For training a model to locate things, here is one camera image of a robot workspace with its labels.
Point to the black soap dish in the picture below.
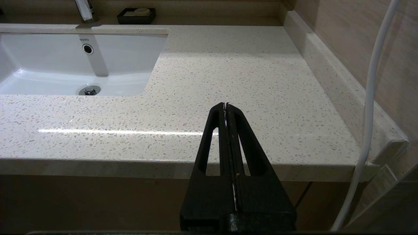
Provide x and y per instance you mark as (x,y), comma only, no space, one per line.
(137,19)

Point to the chrome faucet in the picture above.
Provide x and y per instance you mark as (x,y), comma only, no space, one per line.
(85,11)

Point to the chrome drain stopper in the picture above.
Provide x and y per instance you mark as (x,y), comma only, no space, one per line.
(89,90)

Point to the round beige soap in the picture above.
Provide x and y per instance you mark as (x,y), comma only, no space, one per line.
(138,12)

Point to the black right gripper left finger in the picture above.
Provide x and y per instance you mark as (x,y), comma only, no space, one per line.
(209,195)

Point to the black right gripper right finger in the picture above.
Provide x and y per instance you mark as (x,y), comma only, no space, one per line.
(261,195)

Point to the white ceramic sink basin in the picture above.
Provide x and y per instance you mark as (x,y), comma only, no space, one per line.
(124,62)

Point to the wooden vanity cabinet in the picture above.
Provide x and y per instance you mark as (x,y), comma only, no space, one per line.
(98,202)

